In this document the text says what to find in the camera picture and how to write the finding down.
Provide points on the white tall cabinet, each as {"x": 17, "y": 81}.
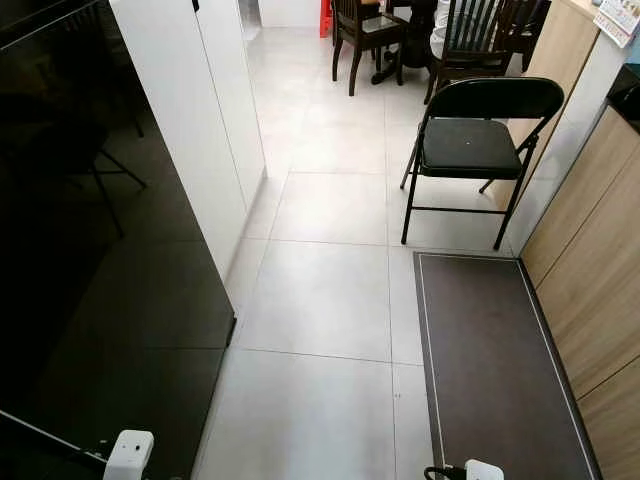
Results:
{"x": 190, "y": 120}

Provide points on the red plastic stool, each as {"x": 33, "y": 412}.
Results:
{"x": 326, "y": 18}

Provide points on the dark wooden dining chair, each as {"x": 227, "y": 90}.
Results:
{"x": 368, "y": 28}
{"x": 485, "y": 33}

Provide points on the dark wooden dining table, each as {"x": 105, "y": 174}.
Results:
{"x": 412, "y": 38}

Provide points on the black folding chair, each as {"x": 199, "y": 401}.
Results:
{"x": 470, "y": 147}

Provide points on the person in white shirt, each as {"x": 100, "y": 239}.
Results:
{"x": 441, "y": 28}

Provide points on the white and wood partition counter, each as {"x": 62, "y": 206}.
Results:
{"x": 575, "y": 110}

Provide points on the wooden cabinet with black counter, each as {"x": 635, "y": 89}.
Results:
{"x": 590, "y": 280}

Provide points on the printed paper leaflet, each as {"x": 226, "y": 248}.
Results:
{"x": 615, "y": 20}

